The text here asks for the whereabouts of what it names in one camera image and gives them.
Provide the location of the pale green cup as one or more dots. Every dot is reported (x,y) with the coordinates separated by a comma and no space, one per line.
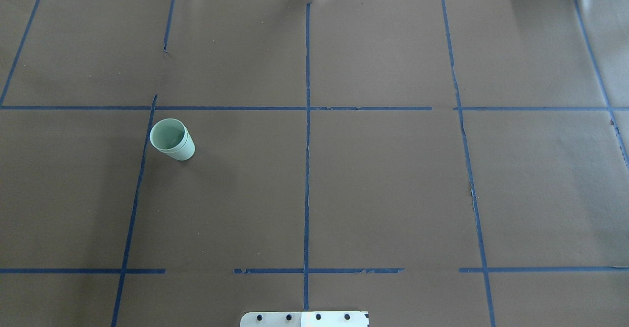
(185,153)
(169,135)

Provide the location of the brown paper table cover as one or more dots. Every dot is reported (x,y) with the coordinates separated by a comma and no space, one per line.
(439,163)

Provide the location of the white metal base plate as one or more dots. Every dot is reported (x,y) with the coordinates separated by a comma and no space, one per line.
(306,319)

